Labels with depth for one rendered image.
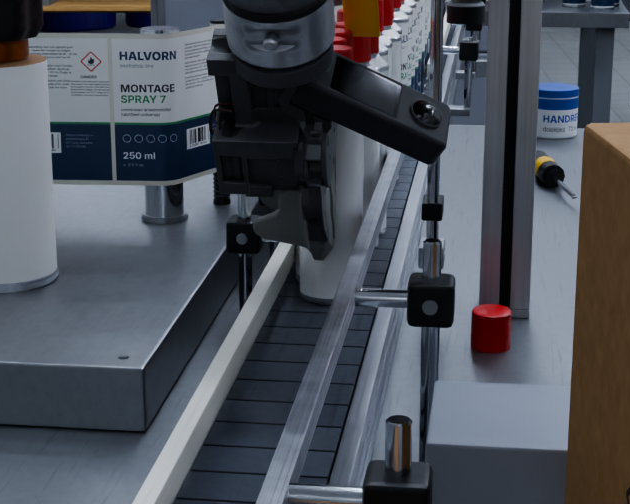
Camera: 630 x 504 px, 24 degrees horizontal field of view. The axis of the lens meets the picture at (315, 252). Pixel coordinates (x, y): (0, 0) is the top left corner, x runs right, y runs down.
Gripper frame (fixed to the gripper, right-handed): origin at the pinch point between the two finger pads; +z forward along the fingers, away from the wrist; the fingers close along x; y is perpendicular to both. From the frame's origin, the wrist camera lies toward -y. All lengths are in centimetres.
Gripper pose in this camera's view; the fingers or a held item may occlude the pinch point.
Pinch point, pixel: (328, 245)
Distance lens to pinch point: 114.5
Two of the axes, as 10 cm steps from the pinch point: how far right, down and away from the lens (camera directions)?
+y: -9.9, -0.3, 1.2
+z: 0.6, 7.0, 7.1
